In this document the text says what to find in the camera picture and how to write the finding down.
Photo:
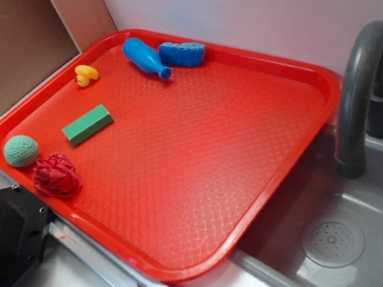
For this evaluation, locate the blue plastic bottle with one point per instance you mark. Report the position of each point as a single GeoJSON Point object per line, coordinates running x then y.
{"type": "Point", "coordinates": [145, 58]}

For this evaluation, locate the red plastic tray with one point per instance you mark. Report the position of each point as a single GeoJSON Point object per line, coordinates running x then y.
{"type": "Point", "coordinates": [172, 184]}

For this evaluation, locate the blue sponge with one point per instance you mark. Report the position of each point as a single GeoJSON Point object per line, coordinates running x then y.
{"type": "Point", "coordinates": [182, 55]}

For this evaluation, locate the green rectangular block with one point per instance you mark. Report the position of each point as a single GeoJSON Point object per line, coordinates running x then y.
{"type": "Point", "coordinates": [87, 125]}

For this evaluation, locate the yellow rubber duck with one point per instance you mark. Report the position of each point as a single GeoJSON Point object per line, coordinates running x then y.
{"type": "Point", "coordinates": [84, 74]}

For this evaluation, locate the grey plastic sink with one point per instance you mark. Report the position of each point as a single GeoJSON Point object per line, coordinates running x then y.
{"type": "Point", "coordinates": [271, 248]}

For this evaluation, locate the green textured ball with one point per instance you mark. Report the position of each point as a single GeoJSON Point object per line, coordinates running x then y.
{"type": "Point", "coordinates": [21, 151]}

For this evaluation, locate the round sink drain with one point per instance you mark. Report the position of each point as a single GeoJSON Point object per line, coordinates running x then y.
{"type": "Point", "coordinates": [332, 241]}

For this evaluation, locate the grey curved faucet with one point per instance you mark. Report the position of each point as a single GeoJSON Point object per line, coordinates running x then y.
{"type": "Point", "coordinates": [361, 103]}

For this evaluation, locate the brown cardboard panel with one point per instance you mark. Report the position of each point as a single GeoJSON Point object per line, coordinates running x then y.
{"type": "Point", "coordinates": [37, 37]}

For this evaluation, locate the metal rail strip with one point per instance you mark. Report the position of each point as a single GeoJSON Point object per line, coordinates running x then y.
{"type": "Point", "coordinates": [104, 264]}

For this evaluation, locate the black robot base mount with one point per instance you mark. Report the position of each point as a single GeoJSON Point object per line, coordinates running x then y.
{"type": "Point", "coordinates": [24, 224]}

